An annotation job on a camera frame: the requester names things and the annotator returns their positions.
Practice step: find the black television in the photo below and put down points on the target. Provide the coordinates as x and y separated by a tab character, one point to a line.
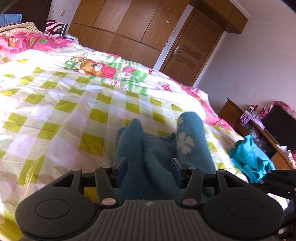
279	125

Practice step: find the beige blanket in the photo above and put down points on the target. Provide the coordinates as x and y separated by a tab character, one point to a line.
25	27

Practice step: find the blue pillow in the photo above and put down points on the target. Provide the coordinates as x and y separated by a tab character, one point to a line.
10	19

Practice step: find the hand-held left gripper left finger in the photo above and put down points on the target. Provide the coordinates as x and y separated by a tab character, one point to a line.
121	170

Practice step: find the red white plush toy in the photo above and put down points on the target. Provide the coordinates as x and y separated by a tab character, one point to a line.
253	109

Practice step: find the checked floral quilt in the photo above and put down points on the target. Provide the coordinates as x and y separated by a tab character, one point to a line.
69	111

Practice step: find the teal towel with flower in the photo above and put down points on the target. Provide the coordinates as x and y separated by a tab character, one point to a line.
159	153

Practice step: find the red white striped cloth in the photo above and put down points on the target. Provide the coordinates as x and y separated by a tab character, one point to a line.
54	27

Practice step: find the turquoise fleece garment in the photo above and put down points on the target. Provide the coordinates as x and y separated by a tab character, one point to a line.
251	157

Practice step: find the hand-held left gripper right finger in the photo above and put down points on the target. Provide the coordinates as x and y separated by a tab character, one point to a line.
175	172

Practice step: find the pink floral cloth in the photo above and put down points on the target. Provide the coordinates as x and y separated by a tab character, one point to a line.
283	107

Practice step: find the dark wooden headboard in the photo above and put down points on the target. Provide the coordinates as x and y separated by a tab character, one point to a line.
34	11

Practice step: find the purple patterned cloth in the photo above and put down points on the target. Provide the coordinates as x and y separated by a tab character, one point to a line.
246	118

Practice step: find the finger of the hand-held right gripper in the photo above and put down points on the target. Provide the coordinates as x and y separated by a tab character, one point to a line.
277	185

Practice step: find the wooden side cabinet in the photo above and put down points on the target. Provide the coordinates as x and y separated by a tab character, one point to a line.
233	115

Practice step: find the wooden door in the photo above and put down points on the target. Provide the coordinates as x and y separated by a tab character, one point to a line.
192	46

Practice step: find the wooden wardrobe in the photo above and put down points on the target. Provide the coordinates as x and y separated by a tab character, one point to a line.
129	25

